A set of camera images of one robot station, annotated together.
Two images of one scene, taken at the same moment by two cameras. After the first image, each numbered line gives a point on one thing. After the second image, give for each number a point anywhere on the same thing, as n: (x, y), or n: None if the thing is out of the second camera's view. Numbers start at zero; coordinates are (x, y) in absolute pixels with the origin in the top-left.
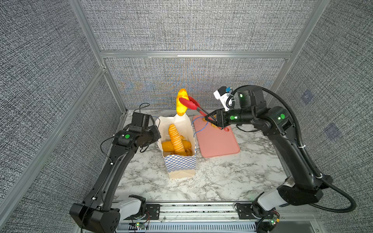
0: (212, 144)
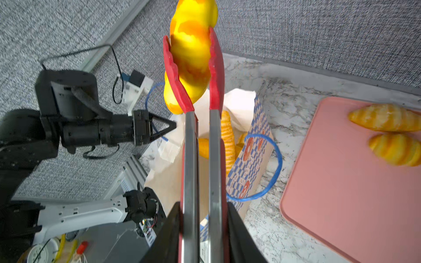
0: (341, 195)
